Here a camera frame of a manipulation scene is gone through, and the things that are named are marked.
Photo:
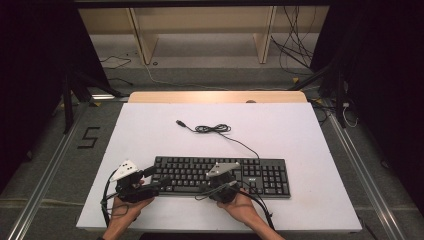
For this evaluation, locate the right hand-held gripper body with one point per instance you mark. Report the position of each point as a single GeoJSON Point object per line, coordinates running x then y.
{"type": "Point", "coordinates": [221, 186]}

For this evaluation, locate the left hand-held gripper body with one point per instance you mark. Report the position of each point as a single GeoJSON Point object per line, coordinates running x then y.
{"type": "Point", "coordinates": [128, 186]}

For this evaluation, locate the black computer keyboard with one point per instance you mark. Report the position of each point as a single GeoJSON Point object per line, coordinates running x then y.
{"type": "Point", "coordinates": [266, 173]}

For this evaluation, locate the person's left hand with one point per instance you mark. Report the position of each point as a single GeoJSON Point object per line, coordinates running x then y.
{"type": "Point", "coordinates": [125, 210]}

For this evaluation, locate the person's right hand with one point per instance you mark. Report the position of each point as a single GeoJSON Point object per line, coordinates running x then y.
{"type": "Point", "coordinates": [241, 210]}

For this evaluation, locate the white table board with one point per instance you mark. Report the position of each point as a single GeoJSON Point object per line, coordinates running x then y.
{"type": "Point", "coordinates": [283, 133]}

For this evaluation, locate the wooden table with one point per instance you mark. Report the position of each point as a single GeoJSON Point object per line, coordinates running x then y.
{"type": "Point", "coordinates": [200, 96]}

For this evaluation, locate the black metal stand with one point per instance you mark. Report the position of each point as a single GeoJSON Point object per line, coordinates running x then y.
{"type": "Point", "coordinates": [68, 106]}
{"type": "Point", "coordinates": [339, 96]}

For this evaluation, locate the black curtain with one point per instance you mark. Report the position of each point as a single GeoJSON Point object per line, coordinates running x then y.
{"type": "Point", "coordinates": [30, 83]}
{"type": "Point", "coordinates": [386, 83]}

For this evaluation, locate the aluminium floor rail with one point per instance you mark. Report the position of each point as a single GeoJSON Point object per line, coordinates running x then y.
{"type": "Point", "coordinates": [363, 166]}
{"type": "Point", "coordinates": [40, 186]}

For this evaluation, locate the wooden shelf frame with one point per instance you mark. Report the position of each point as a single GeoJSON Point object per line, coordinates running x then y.
{"type": "Point", "coordinates": [200, 20]}

